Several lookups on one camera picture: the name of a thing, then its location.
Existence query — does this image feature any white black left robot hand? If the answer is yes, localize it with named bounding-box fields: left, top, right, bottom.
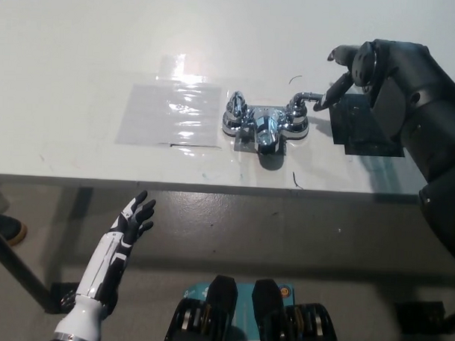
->
left=74, top=187, right=157, bottom=314

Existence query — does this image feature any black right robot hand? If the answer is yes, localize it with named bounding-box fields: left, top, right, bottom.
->
left=313, top=37, right=455, bottom=145

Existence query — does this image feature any chrome two-handle faucet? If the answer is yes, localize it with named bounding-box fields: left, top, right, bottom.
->
left=218, top=88, right=324, bottom=158

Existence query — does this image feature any black tape patch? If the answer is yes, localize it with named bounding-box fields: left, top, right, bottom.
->
left=326, top=92, right=409, bottom=158

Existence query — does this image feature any black table leg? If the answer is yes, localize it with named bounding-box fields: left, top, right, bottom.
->
left=0, top=218, right=58, bottom=313

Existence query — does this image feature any black shoe tan sole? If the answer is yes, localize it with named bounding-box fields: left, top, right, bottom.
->
left=0, top=212, right=28, bottom=247

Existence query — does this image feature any clear plastic sheet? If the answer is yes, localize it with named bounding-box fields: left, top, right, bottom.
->
left=114, top=82, right=223, bottom=148

